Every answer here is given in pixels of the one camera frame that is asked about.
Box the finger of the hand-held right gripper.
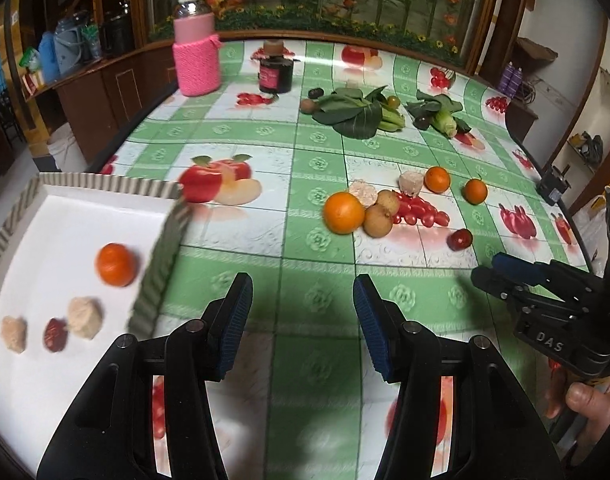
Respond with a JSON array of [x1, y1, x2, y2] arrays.
[[491, 254, 596, 288], [471, 266, 570, 313]]

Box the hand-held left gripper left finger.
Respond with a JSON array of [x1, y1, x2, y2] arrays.
[[36, 272, 254, 480]]

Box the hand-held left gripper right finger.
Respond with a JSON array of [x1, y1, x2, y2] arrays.
[[352, 274, 566, 480]]

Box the red jujube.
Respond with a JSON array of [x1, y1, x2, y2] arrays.
[[43, 317, 68, 353], [446, 228, 474, 252]]

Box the small orange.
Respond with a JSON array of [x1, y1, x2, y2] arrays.
[[463, 178, 488, 205], [424, 166, 452, 193], [96, 243, 136, 287]]

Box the large brown kiwi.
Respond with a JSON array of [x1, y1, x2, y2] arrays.
[[363, 203, 394, 237]]

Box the large orange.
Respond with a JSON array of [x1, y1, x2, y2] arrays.
[[323, 191, 366, 235]]

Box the white tray with striped rim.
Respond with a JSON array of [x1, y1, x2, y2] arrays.
[[0, 172, 194, 441]]

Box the person's right hand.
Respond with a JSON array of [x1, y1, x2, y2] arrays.
[[567, 377, 610, 456]]

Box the small black device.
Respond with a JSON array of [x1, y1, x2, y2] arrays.
[[537, 167, 570, 206]]

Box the small brown round fruit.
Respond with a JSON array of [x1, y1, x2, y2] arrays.
[[376, 189, 400, 215]]

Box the round beige cake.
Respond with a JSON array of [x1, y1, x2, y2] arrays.
[[349, 181, 377, 208]]

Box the corn cob with husk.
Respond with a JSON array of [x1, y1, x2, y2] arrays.
[[432, 110, 458, 138]]

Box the green checkered printed tablecloth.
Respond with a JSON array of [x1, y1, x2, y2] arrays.
[[90, 40, 593, 480]]

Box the small leafy greens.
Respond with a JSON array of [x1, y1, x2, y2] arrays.
[[405, 90, 464, 118]]

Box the purple bottles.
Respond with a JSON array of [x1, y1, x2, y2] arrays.
[[502, 62, 524, 97]]

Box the green bananas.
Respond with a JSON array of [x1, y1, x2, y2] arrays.
[[377, 105, 406, 133]]

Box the large leafy greens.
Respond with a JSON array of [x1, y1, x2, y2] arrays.
[[312, 86, 388, 138]]

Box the cardboard box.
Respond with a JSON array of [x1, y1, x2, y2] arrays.
[[517, 37, 556, 63]]

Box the white plastic bucket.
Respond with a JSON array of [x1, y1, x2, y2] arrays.
[[47, 127, 88, 171]]

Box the dark jar with brown lid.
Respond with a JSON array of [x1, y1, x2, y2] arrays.
[[258, 40, 294, 94]]

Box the wooden cabinet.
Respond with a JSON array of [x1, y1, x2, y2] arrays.
[[50, 40, 180, 166]]

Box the bottle with pink knitted sleeve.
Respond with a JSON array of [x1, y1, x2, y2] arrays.
[[172, 0, 222, 97]]

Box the black thermos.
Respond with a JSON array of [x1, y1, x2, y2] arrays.
[[102, 7, 136, 58]]

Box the grey thermos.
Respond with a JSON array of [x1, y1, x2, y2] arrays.
[[54, 17, 88, 78]]

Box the blue thermos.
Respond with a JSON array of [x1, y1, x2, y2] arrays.
[[38, 31, 60, 83]]

